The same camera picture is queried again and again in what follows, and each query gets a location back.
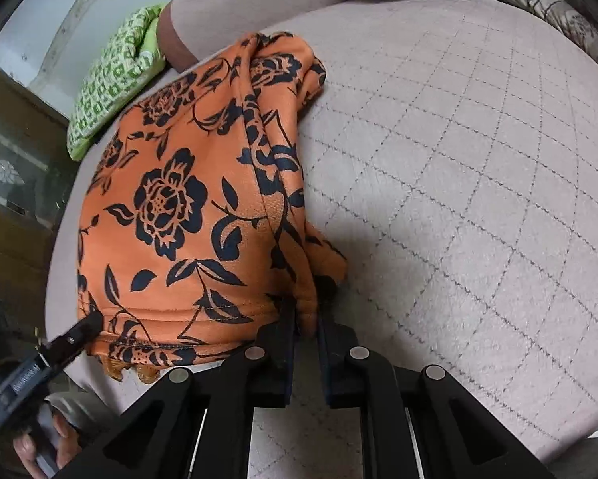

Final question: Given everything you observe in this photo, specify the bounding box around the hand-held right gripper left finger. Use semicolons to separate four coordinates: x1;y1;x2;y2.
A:
54;300;300;479

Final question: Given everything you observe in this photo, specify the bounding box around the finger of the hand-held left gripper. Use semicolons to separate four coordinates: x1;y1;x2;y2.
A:
36;311;105;367

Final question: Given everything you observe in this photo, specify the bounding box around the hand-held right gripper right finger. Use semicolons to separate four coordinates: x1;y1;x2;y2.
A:
316;304;559;479

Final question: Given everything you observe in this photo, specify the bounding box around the orange floral garment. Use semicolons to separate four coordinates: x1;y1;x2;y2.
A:
76;31;348;385

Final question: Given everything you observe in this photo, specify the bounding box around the person's left hand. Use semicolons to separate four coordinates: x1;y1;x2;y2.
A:
12;399;85;477

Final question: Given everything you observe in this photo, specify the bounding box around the wooden glass cabinet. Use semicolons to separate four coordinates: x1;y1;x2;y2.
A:
0;57;80;360

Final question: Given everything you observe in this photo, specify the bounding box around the green patterned quilt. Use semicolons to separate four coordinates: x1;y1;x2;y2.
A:
66;4;168;162

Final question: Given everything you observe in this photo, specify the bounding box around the pink padded headboard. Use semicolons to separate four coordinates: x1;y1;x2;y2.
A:
156;0;364;71

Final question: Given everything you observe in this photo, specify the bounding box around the beige patterned pillow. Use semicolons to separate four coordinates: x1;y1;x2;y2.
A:
499;0;598;85

